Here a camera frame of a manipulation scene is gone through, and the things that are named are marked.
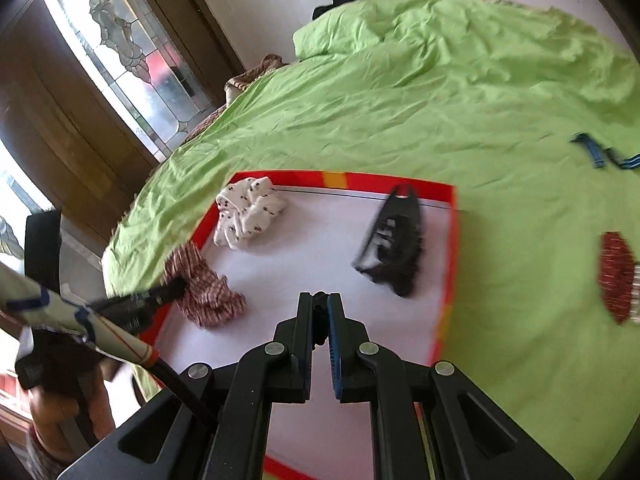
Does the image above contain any black hair claw clip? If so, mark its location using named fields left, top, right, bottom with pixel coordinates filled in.
left=352, top=185, right=427, bottom=298

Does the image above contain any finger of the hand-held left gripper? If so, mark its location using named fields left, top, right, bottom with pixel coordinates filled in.
left=90, top=279, right=187, bottom=314
left=100, top=293, right=184, bottom=334

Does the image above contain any person's left hand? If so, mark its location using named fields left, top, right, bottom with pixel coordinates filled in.
left=27, top=375, right=114, bottom=461

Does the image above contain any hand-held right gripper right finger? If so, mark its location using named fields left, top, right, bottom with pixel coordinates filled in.
left=326, top=293, right=573, bottom=480

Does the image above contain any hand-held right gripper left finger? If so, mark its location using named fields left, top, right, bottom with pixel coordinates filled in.
left=57, top=292, right=314, bottom=480

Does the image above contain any brown wooden door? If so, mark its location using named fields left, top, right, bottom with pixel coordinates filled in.
left=0, top=0, right=246, bottom=261

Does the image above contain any black cable with white sleeve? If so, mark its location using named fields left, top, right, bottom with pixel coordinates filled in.
left=0, top=257, right=221, bottom=426

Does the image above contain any person's left forearm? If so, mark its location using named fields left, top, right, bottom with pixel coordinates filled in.
left=25, top=440, right=96, bottom=480

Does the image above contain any stained glass window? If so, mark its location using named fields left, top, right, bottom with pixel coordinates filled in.
left=40, top=0, right=236, bottom=161

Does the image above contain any green bedsheet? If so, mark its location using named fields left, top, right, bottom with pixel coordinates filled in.
left=102, top=0, right=640, bottom=480

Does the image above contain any white patterned scrunchie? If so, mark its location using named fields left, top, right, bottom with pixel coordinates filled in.
left=213, top=176, right=290, bottom=251

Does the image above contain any dark red dotted scrunchie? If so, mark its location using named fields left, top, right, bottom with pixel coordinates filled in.
left=597, top=231, right=637, bottom=324

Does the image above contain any red checked scrunchie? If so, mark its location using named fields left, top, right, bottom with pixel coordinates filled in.
left=162, top=241, right=247, bottom=330

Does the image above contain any red bordered white tray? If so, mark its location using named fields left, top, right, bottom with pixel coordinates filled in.
left=135, top=171, right=458, bottom=480

